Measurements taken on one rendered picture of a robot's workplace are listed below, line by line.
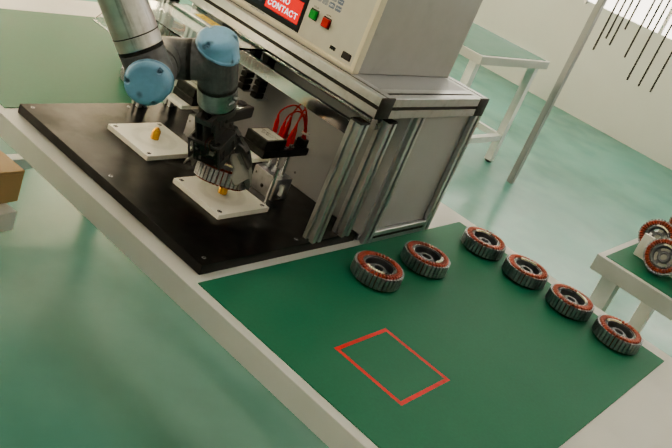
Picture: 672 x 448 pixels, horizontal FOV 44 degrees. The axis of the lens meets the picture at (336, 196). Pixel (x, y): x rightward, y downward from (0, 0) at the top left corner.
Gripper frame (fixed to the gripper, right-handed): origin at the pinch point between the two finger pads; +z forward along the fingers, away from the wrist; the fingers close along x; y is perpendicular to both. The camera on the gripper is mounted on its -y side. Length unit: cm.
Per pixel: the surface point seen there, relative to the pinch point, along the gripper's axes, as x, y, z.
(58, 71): -62, -23, 14
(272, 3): -7.5, -32.5, -21.1
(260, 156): 4.4, -8.0, -1.0
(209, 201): -0.1, 4.8, 3.9
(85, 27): -83, -58, 28
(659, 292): 99, -71, 52
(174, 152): -16.8, -7.4, 7.9
